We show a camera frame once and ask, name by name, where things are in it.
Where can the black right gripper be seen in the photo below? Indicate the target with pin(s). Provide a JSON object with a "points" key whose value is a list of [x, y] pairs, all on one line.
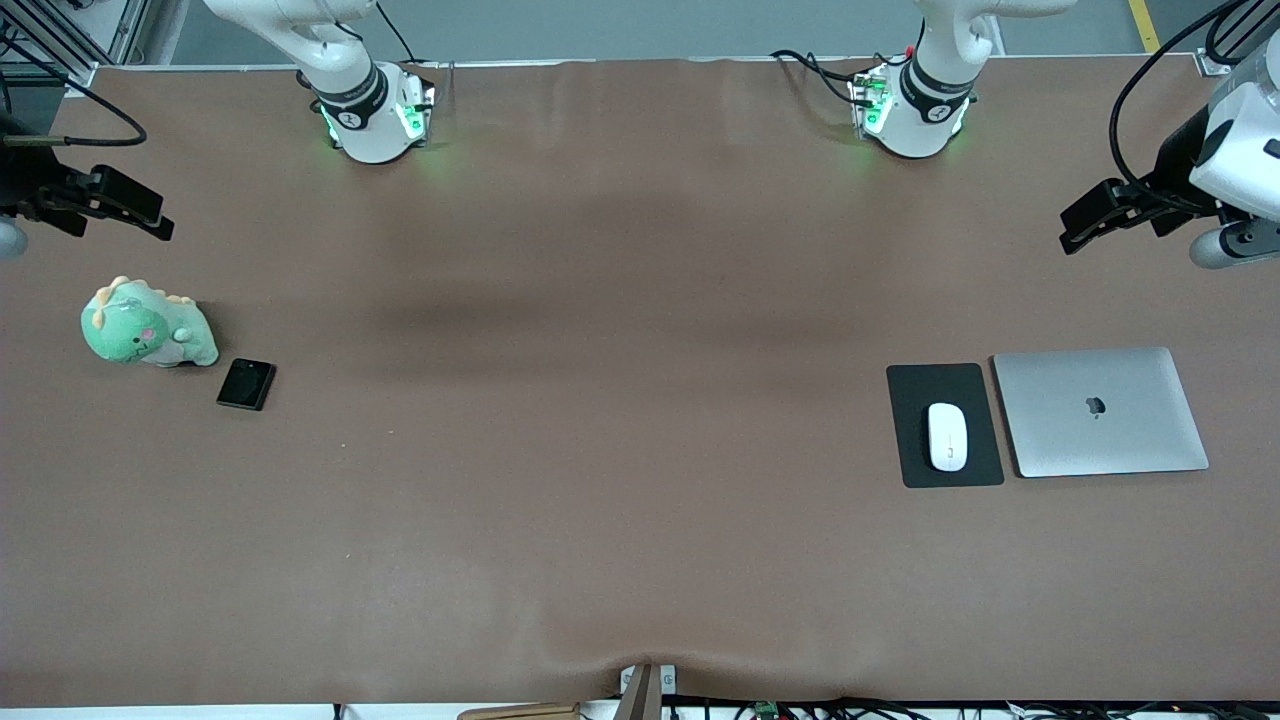
{"points": [[22, 183]]}

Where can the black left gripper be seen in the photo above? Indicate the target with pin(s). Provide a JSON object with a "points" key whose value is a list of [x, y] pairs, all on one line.
{"points": [[1176, 172]]}

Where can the black phone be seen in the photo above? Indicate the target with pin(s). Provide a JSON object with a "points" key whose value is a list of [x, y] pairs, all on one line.
{"points": [[246, 384]]}

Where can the white computer mouse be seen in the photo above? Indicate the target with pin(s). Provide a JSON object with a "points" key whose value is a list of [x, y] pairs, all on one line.
{"points": [[947, 437]]}

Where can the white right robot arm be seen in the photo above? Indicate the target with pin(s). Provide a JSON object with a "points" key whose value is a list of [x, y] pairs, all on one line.
{"points": [[350, 110]]}

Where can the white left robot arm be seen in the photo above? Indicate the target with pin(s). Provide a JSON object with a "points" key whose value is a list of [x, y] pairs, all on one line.
{"points": [[920, 110]]}

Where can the black mouse pad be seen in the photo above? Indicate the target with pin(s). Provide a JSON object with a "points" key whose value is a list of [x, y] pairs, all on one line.
{"points": [[910, 425]]}

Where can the green dinosaur plush toy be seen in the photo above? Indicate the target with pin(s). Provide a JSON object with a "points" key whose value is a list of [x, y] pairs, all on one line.
{"points": [[140, 325]]}

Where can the silver closed laptop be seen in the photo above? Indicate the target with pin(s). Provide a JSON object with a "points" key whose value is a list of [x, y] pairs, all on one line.
{"points": [[1100, 412]]}

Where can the brown table cover mat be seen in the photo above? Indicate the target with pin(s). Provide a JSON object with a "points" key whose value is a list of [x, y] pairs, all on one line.
{"points": [[640, 550]]}

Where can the green terminal connector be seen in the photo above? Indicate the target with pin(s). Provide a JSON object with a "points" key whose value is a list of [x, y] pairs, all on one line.
{"points": [[767, 710]]}

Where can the brown wooden board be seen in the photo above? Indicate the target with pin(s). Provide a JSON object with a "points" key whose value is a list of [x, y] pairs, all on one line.
{"points": [[520, 712]]}

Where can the aluminium frame profile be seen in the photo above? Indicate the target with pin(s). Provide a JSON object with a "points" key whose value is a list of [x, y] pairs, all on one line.
{"points": [[1215, 62], [60, 40]]}

